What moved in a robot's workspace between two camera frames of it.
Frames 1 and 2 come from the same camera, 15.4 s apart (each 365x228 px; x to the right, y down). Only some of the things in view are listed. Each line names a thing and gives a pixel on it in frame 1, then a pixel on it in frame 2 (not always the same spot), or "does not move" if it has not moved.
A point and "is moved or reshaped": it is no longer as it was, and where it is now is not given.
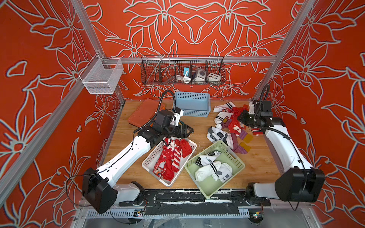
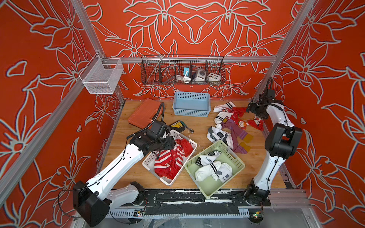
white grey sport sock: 207,159 does not move
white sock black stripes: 210,169 does not move
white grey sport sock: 215,135 does not move
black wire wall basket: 159,70 does not move
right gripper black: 242,116 to 253,109
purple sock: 242,147 does not move
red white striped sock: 177,154 is moved or reshaped
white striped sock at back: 220,108 does not move
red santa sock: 235,127 is moved or reshaped
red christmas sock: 186,148 does not move
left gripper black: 185,135 to 171,143
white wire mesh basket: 103,76 does not move
